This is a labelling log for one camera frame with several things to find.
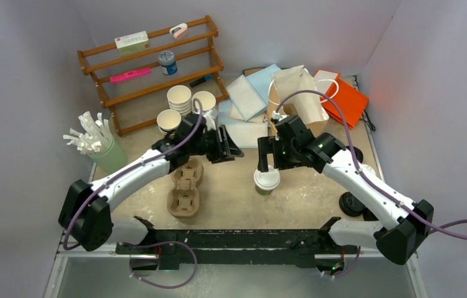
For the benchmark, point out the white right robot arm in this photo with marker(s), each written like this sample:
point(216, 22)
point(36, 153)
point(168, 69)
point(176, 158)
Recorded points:
point(396, 233)

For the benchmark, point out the kraft brown paper bag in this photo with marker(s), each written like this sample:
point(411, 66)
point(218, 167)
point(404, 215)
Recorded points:
point(293, 87)

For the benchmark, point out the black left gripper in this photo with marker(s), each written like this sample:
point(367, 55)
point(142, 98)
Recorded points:
point(226, 150)

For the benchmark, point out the green paper coffee cup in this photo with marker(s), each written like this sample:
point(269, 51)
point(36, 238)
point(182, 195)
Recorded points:
point(263, 192)

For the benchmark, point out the blue white jar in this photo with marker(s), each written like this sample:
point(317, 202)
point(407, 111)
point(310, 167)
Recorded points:
point(167, 62)

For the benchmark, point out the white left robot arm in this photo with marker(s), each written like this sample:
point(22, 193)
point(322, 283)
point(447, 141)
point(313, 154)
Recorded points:
point(86, 211)

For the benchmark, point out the pink white small device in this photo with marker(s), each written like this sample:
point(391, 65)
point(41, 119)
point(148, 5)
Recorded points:
point(180, 31)

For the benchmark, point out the white green box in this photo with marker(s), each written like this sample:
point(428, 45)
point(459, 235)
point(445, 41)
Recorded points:
point(133, 43)

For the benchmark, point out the brown pulp cup carrier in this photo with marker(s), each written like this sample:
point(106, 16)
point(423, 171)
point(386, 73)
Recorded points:
point(184, 200)

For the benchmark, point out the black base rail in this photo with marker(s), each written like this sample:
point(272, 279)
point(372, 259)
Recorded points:
point(303, 248)

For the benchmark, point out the black blue marker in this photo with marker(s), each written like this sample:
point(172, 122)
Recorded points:
point(201, 80)

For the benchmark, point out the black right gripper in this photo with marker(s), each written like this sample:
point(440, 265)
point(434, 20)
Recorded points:
point(271, 145)

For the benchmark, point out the orange paper bag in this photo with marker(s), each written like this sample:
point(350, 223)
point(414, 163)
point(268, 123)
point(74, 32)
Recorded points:
point(351, 102)

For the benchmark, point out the pink highlighter marker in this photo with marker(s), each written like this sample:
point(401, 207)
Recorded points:
point(129, 75)

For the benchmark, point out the light blue paper bag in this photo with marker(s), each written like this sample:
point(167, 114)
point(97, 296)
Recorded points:
point(243, 114)

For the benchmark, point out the white paper cup stack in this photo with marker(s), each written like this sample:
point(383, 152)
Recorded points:
point(179, 99)

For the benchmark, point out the green cup with straws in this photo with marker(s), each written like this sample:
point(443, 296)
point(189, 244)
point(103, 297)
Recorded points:
point(97, 142)

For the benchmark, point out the white coffee cup lid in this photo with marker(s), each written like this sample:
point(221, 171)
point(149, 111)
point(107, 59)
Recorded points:
point(369, 168)

